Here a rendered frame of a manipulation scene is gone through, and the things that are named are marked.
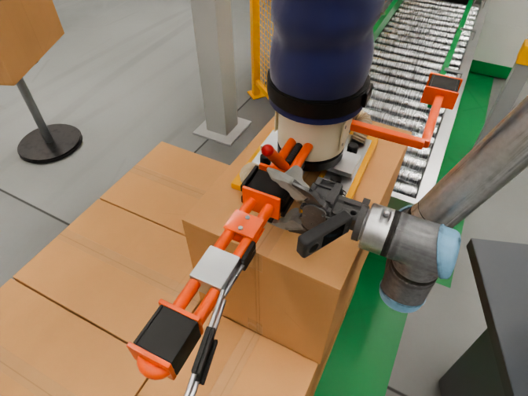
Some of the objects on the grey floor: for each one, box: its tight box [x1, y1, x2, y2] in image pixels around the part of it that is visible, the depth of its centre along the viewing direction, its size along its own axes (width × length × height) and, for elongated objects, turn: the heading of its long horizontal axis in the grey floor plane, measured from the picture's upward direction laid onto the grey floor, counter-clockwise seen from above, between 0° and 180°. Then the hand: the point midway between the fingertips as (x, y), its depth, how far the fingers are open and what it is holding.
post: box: [472, 39, 528, 149], centre depth 179 cm, size 7×7×100 cm
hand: (264, 197), depth 79 cm, fingers open, 14 cm apart
